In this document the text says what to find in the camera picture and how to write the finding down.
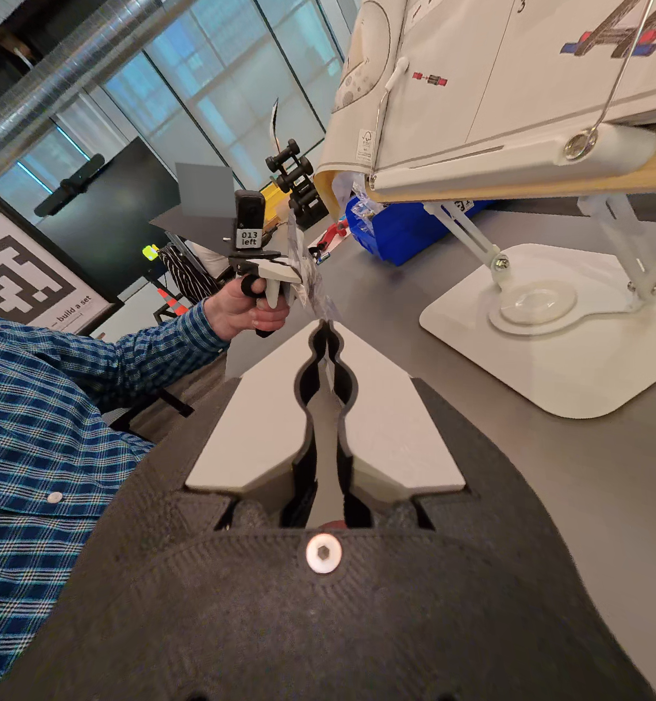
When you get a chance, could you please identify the blue plastic bin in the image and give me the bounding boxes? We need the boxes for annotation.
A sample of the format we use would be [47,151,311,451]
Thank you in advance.
[345,194,498,267]

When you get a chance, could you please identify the clear bags of parts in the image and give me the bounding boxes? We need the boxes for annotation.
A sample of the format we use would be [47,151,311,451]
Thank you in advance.
[330,170,386,233]

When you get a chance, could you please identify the person's left forearm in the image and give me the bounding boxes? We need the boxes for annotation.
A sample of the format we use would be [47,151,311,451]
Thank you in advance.
[95,300,231,409]

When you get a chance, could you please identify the person's plaid shirt torso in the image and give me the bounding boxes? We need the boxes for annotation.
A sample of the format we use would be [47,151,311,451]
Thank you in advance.
[0,312,159,699]

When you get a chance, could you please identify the black monitor screen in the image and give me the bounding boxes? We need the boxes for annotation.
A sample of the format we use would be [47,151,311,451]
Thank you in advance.
[35,137,183,310]

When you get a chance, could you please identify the black dumbbell rack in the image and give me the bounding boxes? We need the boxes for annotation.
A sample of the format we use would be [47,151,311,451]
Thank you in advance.
[266,138,329,230]

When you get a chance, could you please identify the white book stand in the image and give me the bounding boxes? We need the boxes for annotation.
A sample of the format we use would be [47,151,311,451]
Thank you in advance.
[314,55,656,420]

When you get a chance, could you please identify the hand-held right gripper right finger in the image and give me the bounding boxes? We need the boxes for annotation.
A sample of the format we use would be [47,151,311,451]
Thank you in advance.
[327,321,467,528]

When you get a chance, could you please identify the silver ventilation duct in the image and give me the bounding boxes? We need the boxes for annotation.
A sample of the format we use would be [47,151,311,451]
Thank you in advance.
[0,0,197,179]

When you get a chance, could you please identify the large clear plastic bag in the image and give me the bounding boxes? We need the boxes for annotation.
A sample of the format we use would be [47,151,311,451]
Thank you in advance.
[284,211,346,384]

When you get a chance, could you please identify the orange traffic cone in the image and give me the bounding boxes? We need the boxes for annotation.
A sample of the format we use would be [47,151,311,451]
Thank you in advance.
[158,287,189,318]

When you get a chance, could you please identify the black video bar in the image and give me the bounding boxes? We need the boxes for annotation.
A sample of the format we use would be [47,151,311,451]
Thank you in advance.
[34,154,106,218]

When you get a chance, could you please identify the person's left hand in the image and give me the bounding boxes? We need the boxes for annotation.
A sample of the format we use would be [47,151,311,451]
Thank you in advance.
[204,276,291,341]

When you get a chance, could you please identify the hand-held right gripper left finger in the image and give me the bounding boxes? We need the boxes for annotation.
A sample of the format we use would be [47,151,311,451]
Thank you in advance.
[185,320,329,528]

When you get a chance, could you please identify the red tool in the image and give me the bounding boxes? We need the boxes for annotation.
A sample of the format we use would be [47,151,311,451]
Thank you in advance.
[317,221,352,250]

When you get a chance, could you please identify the framed black white poster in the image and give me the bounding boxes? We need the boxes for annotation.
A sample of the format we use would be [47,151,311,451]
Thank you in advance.
[0,197,124,336]

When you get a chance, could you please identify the lego instruction booklet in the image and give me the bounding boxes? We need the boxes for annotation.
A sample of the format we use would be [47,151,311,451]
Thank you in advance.
[328,0,656,172]

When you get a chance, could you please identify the black white striped cloth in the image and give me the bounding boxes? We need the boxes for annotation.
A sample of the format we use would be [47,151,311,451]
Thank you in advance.
[158,244,220,305]

